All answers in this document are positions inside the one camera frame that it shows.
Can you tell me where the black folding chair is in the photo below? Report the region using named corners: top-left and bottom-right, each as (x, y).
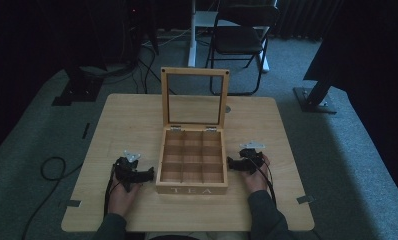
top-left (205, 2), bottom-right (282, 97)

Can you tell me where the bundle of black floor cables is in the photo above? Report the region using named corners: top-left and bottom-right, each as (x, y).
top-left (131, 41), bottom-right (178, 96)

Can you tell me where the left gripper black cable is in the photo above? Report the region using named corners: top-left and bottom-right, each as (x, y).
top-left (103, 162), bottom-right (119, 218)

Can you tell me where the person's left hand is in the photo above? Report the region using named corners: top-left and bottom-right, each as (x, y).
top-left (107, 179), bottom-right (142, 218)

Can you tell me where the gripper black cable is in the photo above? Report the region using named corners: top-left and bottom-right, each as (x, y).
top-left (103, 162), bottom-right (119, 218)
top-left (249, 157), bottom-right (278, 207)

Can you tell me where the black stand with flat base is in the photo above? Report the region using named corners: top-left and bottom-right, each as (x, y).
top-left (51, 64), bottom-right (105, 107)

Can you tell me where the person's right hand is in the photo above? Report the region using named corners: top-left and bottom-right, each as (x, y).
top-left (241, 153), bottom-right (272, 195)

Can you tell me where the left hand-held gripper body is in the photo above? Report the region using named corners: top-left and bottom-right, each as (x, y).
top-left (113, 150), bottom-right (145, 193)

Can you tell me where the black stand with bolted base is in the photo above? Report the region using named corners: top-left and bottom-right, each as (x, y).
top-left (292, 49), bottom-right (341, 115)

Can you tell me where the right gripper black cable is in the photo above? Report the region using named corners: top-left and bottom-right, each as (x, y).
top-left (249, 157), bottom-right (278, 207)

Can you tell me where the wooden tea box with lid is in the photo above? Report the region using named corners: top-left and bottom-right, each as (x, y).
top-left (155, 67), bottom-right (230, 196)

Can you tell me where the black floor cable loop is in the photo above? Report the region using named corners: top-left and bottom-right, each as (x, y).
top-left (21, 156), bottom-right (85, 240)

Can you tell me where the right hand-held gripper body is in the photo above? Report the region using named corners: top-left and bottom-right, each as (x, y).
top-left (238, 142), bottom-right (266, 175)

